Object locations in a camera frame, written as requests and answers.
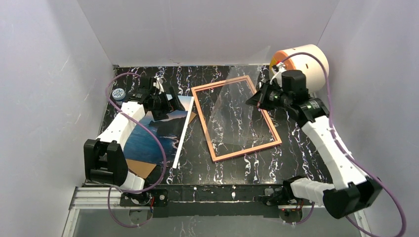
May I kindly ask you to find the clear acrylic sheet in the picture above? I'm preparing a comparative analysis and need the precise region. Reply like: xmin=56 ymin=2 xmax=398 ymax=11
xmin=202 ymin=66 xmax=274 ymax=153

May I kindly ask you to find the landscape photo print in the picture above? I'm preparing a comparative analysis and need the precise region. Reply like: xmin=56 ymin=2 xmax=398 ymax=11
xmin=124 ymin=96 xmax=194 ymax=168

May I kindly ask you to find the pink wooden picture frame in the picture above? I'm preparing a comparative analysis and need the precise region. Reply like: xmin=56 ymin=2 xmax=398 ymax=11
xmin=191 ymin=81 xmax=282 ymax=162

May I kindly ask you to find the brown cardboard backing board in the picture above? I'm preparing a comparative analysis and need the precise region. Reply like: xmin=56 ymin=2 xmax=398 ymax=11
xmin=126 ymin=112 xmax=196 ymax=178

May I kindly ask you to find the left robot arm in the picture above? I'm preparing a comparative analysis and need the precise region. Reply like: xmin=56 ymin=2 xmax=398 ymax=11
xmin=83 ymin=79 xmax=185 ymax=194

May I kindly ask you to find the blue lidded small jar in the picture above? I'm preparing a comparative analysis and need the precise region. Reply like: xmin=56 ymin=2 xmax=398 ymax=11
xmin=111 ymin=88 xmax=126 ymax=102

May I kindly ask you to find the white cylindrical drawer unit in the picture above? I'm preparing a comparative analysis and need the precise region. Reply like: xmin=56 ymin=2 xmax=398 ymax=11
xmin=269 ymin=44 xmax=329 ymax=93

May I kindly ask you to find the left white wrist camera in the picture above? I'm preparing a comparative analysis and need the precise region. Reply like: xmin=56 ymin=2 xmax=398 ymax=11
xmin=151 ymin=78 xmax=165 ymax=94

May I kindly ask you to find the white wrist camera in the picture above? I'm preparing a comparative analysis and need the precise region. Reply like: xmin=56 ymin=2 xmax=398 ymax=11
xmin=269 ymin=62 xmax=287 ymax=87
xmin=151 ymin=78 xmax=165 ymax=94

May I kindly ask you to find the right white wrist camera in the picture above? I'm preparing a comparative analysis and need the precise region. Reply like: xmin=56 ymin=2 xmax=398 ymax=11
xmin=269 ymin=62 xmax=287 ymax=87

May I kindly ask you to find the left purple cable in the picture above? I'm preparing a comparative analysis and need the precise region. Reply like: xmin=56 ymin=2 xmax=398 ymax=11
xmin=104 ymin=72 xmax=168 ymax=229

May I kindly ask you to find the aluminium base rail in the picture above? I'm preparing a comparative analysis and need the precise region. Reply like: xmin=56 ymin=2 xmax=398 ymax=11
xmin=63 ymin=185 xmax=362 ymax=237

